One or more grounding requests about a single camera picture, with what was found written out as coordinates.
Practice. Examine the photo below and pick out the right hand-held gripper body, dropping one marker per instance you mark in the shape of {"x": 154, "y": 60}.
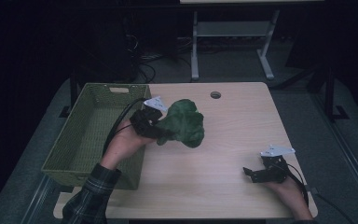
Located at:
{"x": 273, "y": 171}

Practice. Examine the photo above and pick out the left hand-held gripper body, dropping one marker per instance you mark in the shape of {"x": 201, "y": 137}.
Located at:
{"x": 144, "y": 119}

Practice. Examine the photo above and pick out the green fleece pet garment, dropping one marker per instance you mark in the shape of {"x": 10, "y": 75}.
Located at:
{"x": 183, "y": 124}

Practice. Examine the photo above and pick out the green woven basket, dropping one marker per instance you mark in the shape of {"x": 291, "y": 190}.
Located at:
{"x": 84, "y": 140}

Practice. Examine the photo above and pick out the person's right hand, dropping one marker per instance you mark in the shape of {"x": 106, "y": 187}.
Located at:
{"x": 287, "y": 194}

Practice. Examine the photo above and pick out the person's left hand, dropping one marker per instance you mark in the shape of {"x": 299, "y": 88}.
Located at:
{"x": 122, "y": 143}

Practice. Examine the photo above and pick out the grey tape piece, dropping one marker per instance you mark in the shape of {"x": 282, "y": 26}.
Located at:
{"x": 312, "y": 189}

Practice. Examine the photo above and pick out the black metal table leg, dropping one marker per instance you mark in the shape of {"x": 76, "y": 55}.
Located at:
{"x": 73, "y": 93}

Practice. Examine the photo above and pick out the black metal stand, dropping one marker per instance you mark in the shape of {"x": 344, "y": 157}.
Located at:
{"x": 329, "y": 93}

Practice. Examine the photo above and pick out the white metal stand frame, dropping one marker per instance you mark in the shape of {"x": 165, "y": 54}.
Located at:
{"x": 194, "y": 62}

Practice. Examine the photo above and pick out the metal floor rail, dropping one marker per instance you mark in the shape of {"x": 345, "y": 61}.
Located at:
{"x": 354, "y": 174}
{"x": 37, "y": 199}

